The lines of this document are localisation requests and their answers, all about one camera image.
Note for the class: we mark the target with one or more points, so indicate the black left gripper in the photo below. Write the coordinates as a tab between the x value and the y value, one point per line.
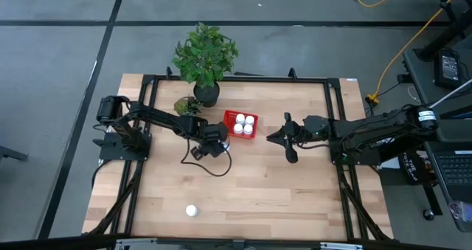
215	133

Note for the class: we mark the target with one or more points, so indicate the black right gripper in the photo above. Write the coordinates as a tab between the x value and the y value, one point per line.
296	132

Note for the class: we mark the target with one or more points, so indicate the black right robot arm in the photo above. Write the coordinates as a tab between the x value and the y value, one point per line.
368	132

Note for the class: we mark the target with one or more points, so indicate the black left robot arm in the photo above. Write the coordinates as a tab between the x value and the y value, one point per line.
158	117

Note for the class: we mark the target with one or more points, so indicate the red plastic basket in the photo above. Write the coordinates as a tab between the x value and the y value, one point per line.
228	119

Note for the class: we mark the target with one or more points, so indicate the small succulent plant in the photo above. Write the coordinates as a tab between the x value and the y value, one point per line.
187	107

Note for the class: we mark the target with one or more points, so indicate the large green potted plant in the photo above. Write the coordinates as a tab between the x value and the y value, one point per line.
204	56

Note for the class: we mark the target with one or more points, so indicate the black desk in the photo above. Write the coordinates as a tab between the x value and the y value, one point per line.
424	84

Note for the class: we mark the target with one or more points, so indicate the black desk leg with caster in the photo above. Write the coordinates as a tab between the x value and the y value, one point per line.
429	215

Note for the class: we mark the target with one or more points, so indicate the dark laptop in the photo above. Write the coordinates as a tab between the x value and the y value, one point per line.
457	169

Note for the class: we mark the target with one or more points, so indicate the black power adapter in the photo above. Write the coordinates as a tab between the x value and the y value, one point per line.
449	68

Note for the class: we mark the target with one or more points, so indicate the black crossbar with silver brackets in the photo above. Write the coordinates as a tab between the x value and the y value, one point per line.
55	243

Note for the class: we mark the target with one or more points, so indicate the black stand legs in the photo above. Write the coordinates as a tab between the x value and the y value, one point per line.
448	28

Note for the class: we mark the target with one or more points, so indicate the black floor stand foot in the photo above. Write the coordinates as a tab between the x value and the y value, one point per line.
11	154

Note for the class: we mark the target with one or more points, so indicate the black metal table frame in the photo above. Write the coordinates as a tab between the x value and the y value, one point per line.
239	79

